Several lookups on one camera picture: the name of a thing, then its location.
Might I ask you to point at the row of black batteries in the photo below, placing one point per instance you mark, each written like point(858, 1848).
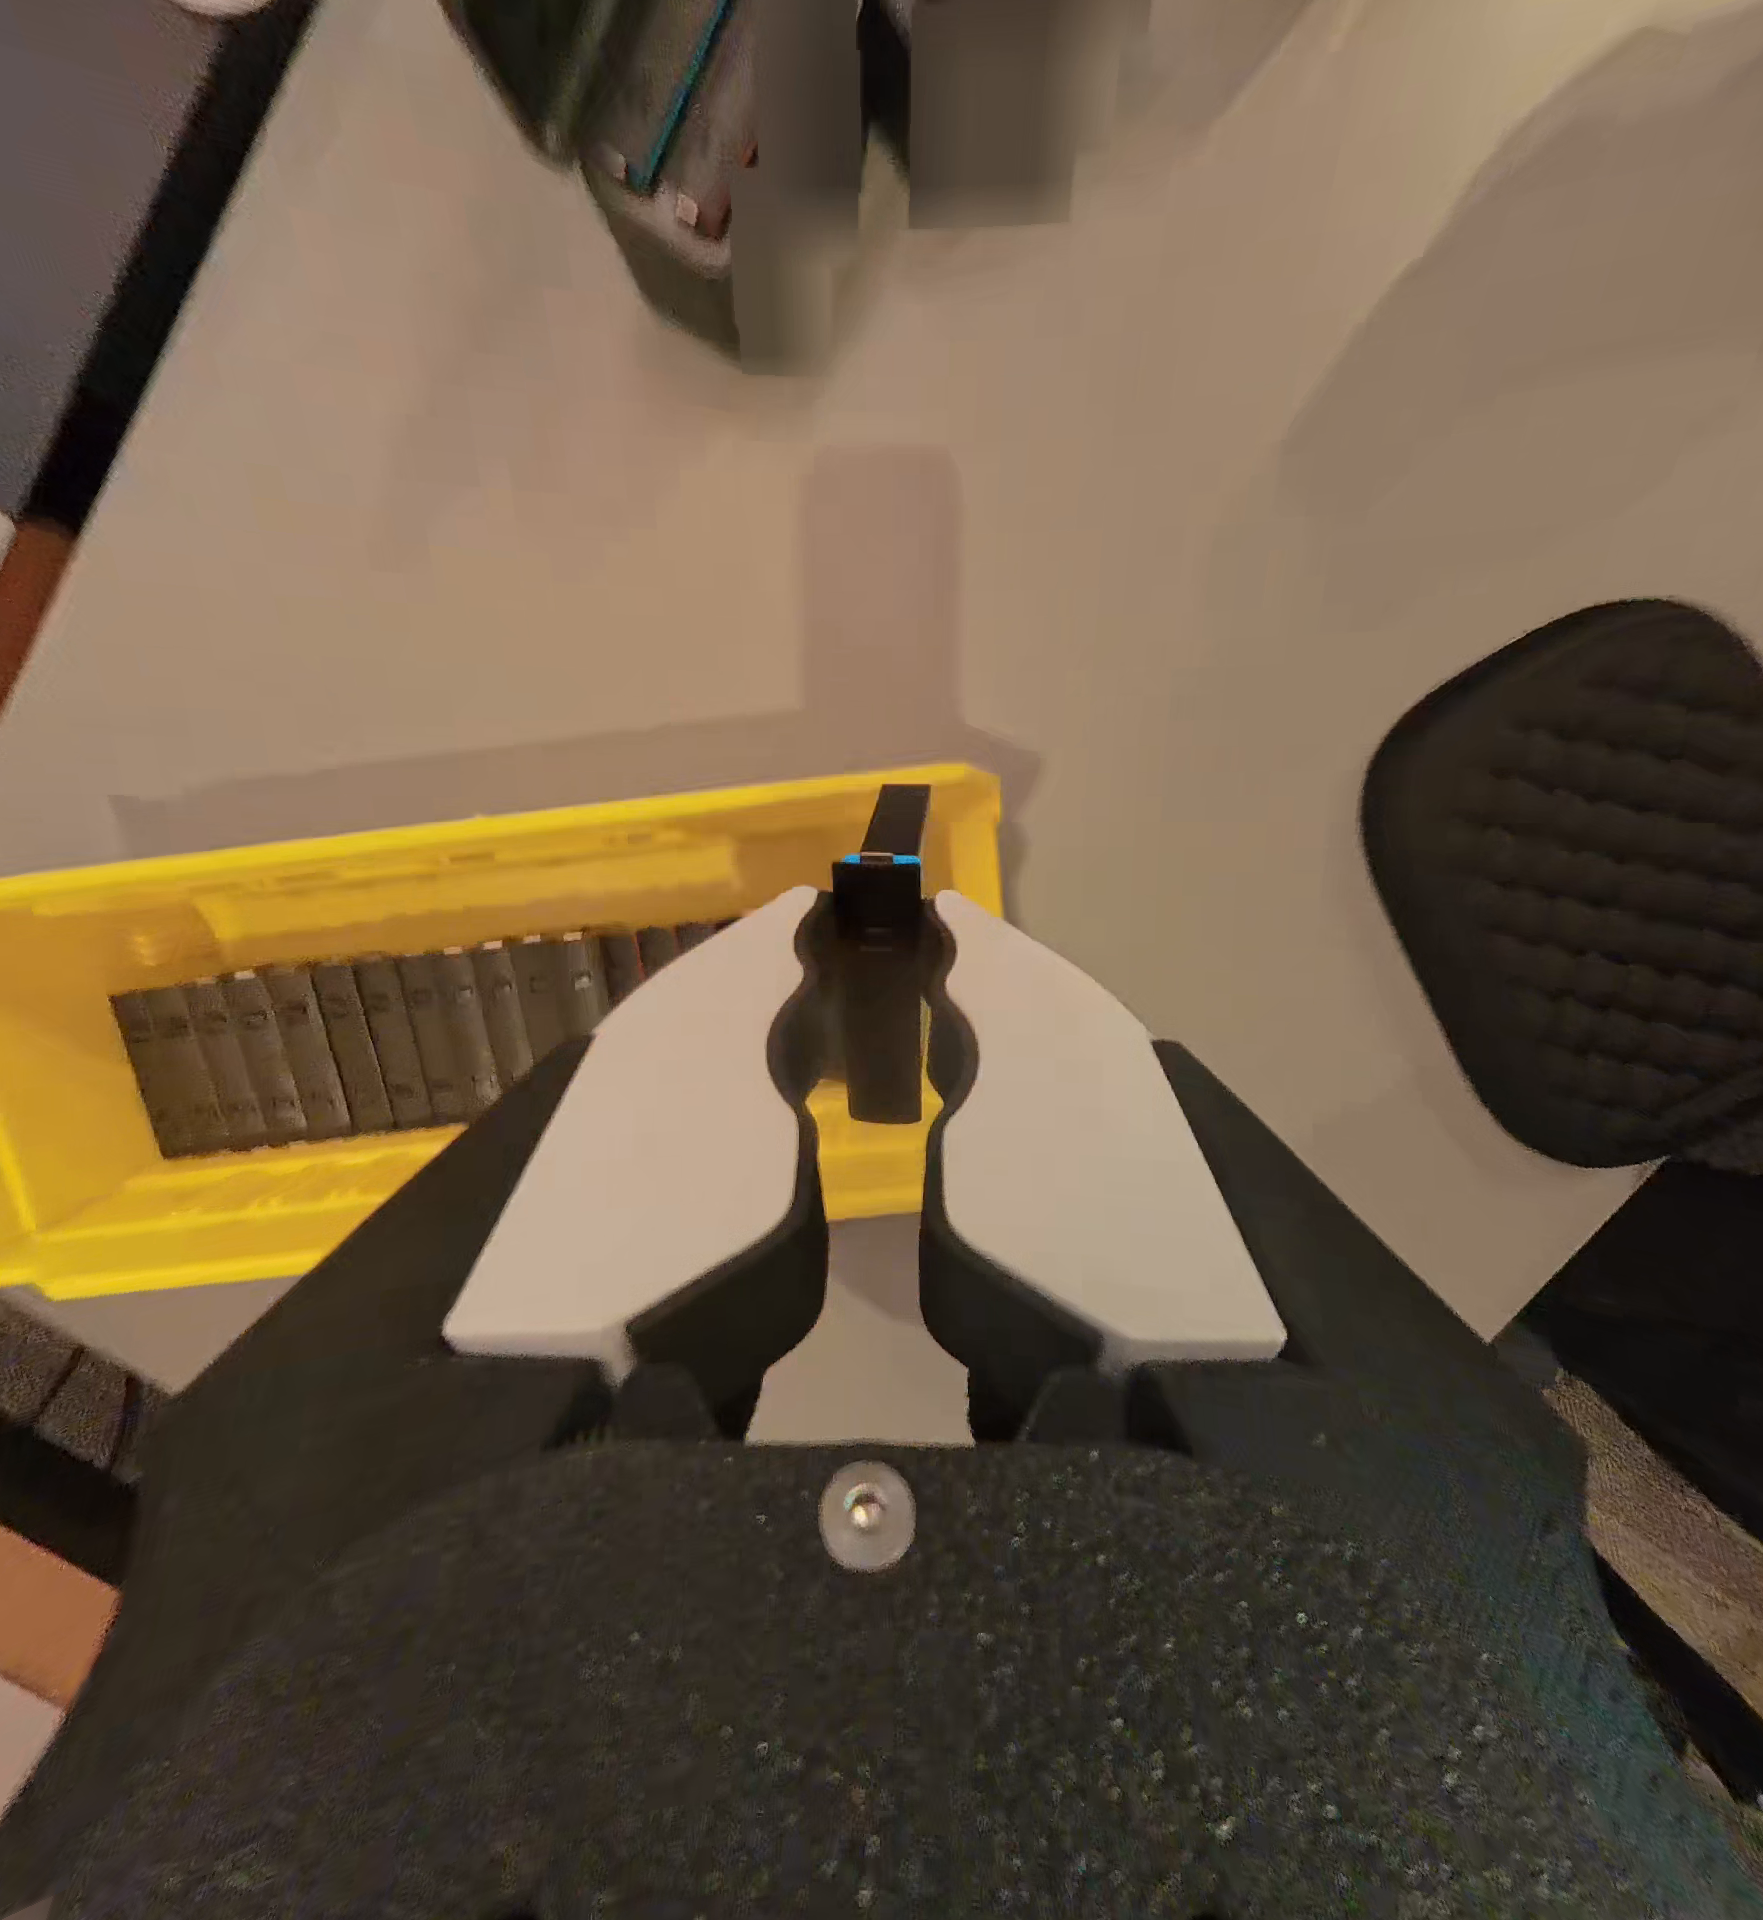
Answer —
point(298, 1048)

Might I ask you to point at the black textured wrist pad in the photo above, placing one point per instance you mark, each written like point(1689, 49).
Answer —
point(1602, 899)

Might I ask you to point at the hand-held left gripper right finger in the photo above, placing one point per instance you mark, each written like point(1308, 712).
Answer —
point(1077, 1231)

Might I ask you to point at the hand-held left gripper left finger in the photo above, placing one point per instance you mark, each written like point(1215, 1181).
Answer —
point(643, 1169)

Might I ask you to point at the black battery charger case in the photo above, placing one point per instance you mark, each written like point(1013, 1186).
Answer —
point(551, 89)

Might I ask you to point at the yellow plastic bin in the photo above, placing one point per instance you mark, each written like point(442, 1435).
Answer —
point(41, 961)

